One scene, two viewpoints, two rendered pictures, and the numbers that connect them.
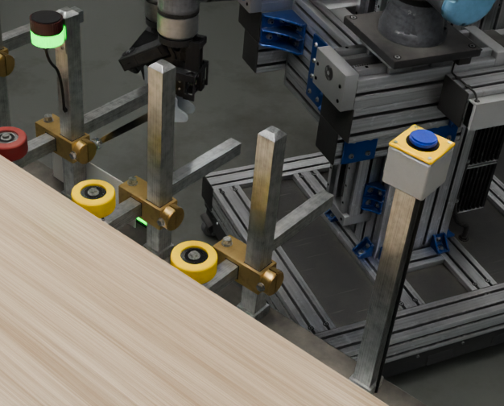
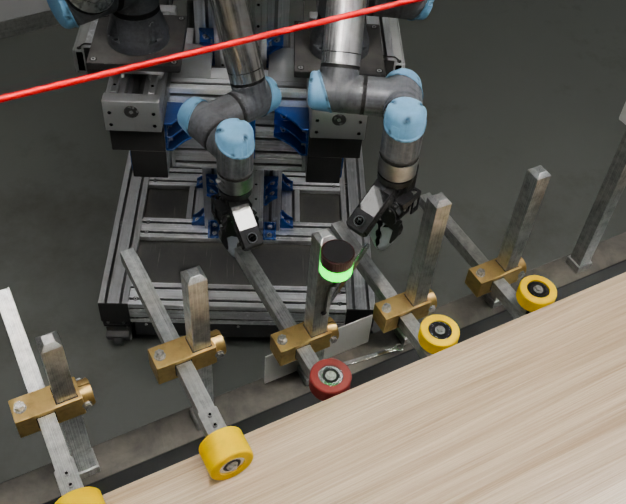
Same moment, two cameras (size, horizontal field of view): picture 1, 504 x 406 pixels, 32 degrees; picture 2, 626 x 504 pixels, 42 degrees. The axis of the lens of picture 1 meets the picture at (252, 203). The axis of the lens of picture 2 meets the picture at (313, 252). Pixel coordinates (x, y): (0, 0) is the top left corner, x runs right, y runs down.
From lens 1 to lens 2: 1.77 m
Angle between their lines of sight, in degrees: 49
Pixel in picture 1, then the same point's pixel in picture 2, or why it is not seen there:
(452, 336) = not seen: hidden behind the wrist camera
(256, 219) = (523, 235)
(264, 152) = (541, 188)
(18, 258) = (519, 403)
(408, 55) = (379, 64)
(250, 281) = (512, 277)
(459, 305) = (352, 205)
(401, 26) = not seen: hidden behind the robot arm
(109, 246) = (515, 339)
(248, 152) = (15, 265)
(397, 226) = not seen: outside the picture
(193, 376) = not seen: outside the picture
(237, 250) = (490, 271)
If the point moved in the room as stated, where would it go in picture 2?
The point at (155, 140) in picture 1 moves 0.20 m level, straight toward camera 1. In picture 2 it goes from (433, 256) to (531, 284)
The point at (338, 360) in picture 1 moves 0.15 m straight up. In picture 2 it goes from (552, 269) to (569, 227)
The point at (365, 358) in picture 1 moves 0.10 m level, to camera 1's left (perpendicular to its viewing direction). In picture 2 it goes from (591, 247) to (582, 274)
